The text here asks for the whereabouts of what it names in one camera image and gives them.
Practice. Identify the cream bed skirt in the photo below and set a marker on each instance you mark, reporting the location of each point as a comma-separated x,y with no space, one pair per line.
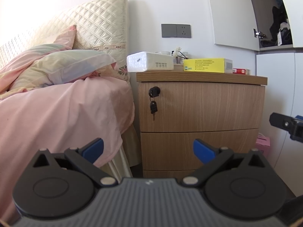
127,151

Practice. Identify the floral cream bedsheet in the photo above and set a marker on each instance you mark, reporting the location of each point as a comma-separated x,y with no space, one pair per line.
122,72

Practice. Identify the black key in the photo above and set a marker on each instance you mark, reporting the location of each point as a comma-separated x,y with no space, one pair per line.
153,107

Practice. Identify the red cigarette box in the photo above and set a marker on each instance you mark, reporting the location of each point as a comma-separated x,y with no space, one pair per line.
240,71

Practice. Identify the wooden nightstand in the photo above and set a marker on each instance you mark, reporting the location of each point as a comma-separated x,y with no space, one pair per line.
201,76

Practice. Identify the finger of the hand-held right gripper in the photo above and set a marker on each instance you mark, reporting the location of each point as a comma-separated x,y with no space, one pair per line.
281,121

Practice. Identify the white tissue box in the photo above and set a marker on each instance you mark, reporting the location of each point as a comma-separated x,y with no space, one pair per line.
151,61

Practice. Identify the drinking glass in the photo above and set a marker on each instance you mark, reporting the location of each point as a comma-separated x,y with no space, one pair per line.
163,52

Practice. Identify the pink box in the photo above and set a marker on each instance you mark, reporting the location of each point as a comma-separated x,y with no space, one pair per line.
262,144

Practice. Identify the grey wall socket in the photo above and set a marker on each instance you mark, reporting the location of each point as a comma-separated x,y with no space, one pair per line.
183,31

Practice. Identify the cream quilted headboard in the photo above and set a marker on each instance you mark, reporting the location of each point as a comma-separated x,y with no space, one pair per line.
99,23

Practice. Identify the white lower wardrobe door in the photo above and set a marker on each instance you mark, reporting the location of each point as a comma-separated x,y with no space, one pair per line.
274,87

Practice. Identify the metal door hinge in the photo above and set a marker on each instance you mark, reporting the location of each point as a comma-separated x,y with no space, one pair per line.
259,33

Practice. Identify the yellow box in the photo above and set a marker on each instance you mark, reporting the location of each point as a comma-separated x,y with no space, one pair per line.
203,65

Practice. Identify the white dried flowers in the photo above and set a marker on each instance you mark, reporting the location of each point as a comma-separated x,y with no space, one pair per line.
176,52

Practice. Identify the closed white upper wardrobe door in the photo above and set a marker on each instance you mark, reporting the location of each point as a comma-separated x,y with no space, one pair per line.
296,9

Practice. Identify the pink striped pillow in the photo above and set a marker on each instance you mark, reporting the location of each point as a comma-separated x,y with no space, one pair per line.
62,40

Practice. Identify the wooden plain drawer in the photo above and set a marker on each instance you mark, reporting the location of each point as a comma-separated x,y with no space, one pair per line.
170,149
165,173

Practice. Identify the pink duvet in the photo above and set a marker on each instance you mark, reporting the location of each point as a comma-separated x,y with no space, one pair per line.
59,113

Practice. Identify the black drawer lock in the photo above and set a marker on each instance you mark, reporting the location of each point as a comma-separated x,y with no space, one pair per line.
154,91

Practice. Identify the wooden drawer with lock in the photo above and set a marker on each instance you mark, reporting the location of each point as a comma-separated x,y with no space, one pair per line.
201,106

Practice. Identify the open white wardrobe door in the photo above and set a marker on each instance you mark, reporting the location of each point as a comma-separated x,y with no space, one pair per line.
232,16

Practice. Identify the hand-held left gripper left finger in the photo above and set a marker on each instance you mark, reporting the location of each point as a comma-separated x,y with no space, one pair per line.
94,147

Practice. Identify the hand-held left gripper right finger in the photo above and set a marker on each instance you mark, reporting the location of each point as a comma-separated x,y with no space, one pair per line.
201,151

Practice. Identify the dark clothes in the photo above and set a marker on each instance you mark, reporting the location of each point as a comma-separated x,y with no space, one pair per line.
277,26

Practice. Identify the pastel striped pillow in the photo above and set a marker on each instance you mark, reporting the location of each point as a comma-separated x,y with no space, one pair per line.
71,63

